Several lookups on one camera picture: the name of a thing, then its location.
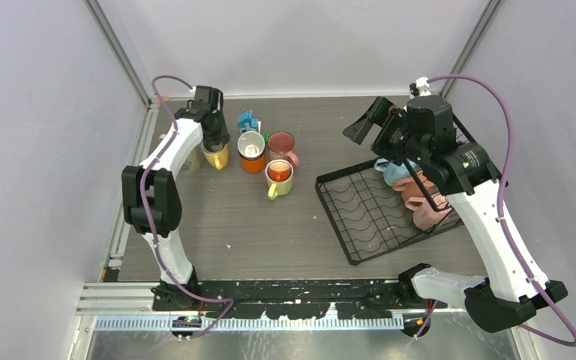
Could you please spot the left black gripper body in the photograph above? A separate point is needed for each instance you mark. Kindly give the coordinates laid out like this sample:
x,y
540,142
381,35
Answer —
x,y
220,136

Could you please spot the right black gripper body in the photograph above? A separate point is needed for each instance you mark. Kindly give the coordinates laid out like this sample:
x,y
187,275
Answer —
x,y
395,143

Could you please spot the yellow mug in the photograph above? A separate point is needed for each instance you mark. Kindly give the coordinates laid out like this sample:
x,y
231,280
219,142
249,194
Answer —
x,y
217,160

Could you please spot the cream patterned mug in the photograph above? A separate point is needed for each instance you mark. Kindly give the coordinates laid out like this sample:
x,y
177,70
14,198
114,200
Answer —
x,y
193,162

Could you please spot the orange mug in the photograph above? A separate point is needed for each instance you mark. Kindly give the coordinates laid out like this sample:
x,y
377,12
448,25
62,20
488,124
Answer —
x,y
253,165

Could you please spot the salmon pink mug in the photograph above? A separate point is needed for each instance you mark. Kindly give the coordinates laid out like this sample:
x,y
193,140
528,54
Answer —
x,y
408,187

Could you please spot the light pink mug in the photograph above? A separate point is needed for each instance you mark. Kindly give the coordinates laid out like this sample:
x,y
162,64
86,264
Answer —
x,y
423,215

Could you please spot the small orange cup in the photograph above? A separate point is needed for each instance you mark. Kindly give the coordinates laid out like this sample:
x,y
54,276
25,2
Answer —
x,y
279,170

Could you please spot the lime green mug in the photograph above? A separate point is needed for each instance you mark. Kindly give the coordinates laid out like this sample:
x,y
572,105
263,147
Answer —
x,y
278,189

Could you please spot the small beige cup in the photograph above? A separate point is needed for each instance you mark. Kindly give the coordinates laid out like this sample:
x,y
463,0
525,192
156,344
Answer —
x,y
215,148

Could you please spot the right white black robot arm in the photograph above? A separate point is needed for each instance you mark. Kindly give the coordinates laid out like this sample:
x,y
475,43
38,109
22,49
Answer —
x,y
514,288

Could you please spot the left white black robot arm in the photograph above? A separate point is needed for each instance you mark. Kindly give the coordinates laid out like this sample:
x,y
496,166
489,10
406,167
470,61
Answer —
x,y
150,198

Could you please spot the blue white toy house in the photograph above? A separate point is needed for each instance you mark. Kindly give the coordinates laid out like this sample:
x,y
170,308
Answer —
x,y
246,122

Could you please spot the light blue faceted mug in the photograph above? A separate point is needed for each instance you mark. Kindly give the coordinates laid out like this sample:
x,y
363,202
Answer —
x,y
391,172

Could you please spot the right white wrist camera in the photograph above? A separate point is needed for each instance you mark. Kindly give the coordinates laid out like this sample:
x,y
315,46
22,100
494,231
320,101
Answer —
x,y
419,88

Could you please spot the black wire dish rack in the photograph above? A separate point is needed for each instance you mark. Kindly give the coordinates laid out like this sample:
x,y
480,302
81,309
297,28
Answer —
x,y
372,216

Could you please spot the aluminium rail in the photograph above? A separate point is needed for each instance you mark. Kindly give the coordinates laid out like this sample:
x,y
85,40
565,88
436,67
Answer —
x,y
130,307

